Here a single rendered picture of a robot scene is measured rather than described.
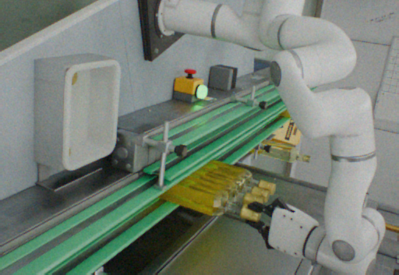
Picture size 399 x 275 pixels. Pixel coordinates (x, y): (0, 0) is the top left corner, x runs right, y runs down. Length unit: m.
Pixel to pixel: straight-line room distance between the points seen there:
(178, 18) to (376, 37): 5.76
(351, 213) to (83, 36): 0.68
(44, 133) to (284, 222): 0.56
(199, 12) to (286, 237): 0.61
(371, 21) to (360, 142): 6.02
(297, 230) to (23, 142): 0.62
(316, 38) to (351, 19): 5.93
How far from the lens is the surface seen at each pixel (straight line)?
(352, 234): 0.90
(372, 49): 6.88
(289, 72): 0.87
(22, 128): 0.97
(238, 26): 1.18
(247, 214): 1.11
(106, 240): 1.02
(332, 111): 0.84
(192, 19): 1.22
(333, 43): 0.95
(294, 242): 1.06
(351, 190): 0.89
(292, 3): 1.07
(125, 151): 1.09
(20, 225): 0.89
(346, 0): 6.92
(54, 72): 0.93
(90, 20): 1.07
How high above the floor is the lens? 1.42
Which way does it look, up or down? 23 degrees down
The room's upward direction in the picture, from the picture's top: 104 degrees clockwise
